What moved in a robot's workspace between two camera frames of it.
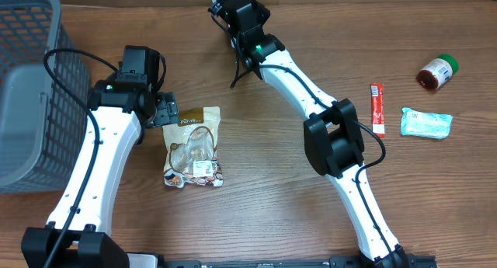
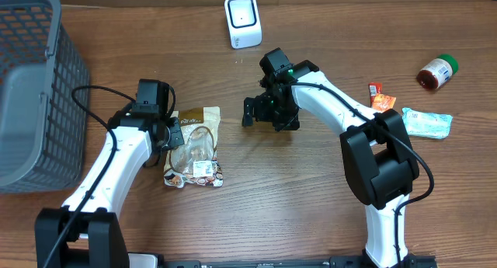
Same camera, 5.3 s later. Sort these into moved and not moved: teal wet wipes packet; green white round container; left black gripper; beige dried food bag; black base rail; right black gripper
Moved: left black gripper; right black gripper
Not moved: black base rail; green white round container; beige dried food bag; teal wet wipes packet
